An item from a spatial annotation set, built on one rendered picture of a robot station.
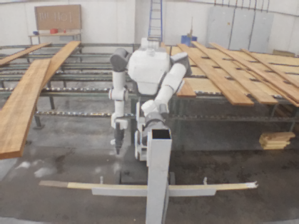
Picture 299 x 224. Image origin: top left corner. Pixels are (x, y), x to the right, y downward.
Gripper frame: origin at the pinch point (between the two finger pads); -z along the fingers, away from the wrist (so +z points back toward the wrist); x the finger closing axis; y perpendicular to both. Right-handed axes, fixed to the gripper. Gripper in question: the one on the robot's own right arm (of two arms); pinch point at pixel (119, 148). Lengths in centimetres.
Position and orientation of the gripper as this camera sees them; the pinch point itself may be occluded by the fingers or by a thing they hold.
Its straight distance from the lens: 176.8
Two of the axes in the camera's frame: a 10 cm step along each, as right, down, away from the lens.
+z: 0.7, -9.2, -3.9
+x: -1.0, 3.9, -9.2
